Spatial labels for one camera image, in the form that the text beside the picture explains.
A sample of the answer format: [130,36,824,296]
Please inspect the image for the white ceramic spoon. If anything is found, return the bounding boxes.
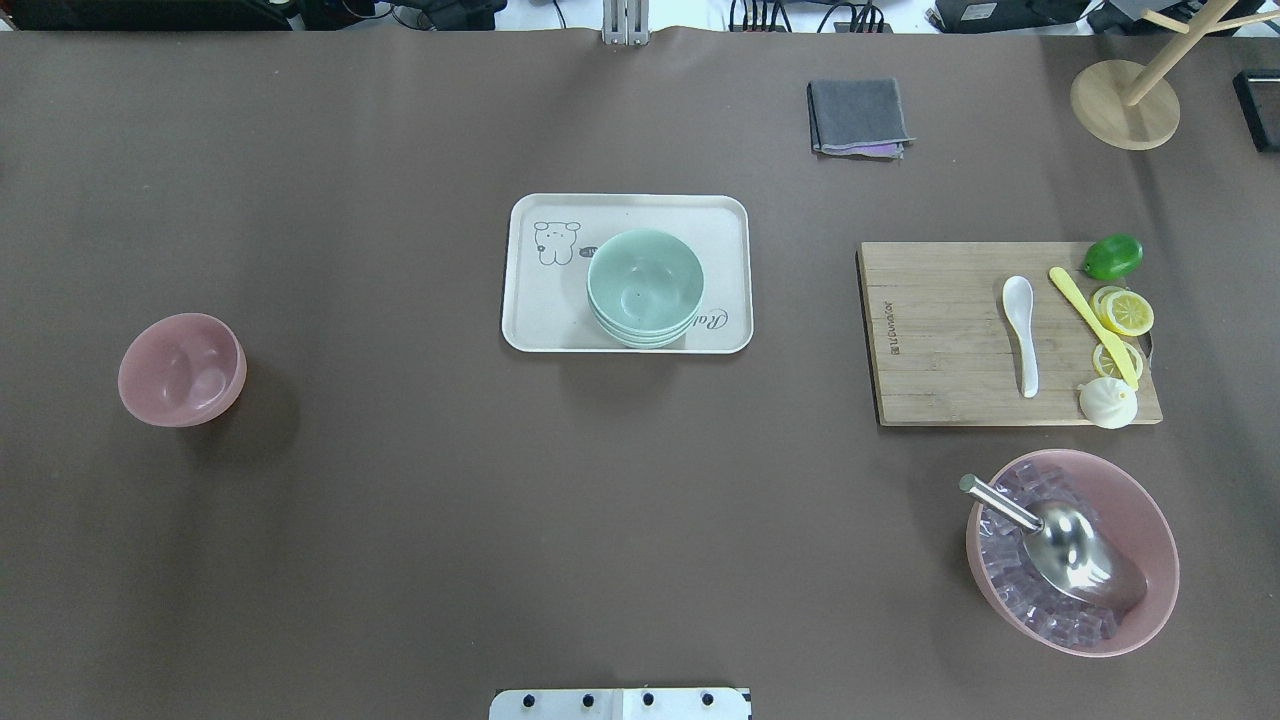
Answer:
[1002,275,1039,398]

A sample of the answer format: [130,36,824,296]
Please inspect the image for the small pink bowl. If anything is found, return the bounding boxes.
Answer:
[116,313,248,427]

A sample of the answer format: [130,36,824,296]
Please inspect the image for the large pink bowl with ice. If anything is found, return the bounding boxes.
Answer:
[966,448,1181,659]

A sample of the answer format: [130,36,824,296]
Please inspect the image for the stacked green bowls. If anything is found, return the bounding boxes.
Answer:
[586,229,705,348]

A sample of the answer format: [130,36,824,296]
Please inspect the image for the cream tray with bunny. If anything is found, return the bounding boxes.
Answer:
[500,193,754,355]

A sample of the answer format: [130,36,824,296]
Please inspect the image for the bamboo cutting board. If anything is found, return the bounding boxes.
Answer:
[858,241,1100,427]

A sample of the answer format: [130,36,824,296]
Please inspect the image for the folded grey cloth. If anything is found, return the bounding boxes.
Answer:
[806,78,914,159]

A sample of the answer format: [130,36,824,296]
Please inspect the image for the lemon slice lower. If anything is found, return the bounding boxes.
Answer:
[1092,343,1146,382]

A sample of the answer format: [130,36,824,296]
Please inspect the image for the lemon slice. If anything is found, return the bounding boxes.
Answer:
[1092,343,1146,382]
[1091,284,1155,337]

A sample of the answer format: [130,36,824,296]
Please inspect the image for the metal ice scoop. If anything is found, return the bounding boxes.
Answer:
[957,474,1148,612]

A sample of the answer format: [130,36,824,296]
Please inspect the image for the lemon slice upper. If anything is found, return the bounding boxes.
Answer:
[1091,284,1155,337]

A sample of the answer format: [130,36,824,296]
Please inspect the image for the green lime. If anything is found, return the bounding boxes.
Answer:
[1082,233,1146,281]

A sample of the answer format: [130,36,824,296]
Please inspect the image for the wooden cup tree stand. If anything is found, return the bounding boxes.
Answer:
[1070,1,1279,151]

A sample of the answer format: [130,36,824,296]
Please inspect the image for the black device at edge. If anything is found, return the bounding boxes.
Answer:
[1233,69,1279,152]

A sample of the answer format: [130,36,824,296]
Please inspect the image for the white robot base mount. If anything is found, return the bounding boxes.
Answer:
[488,687,753,719]

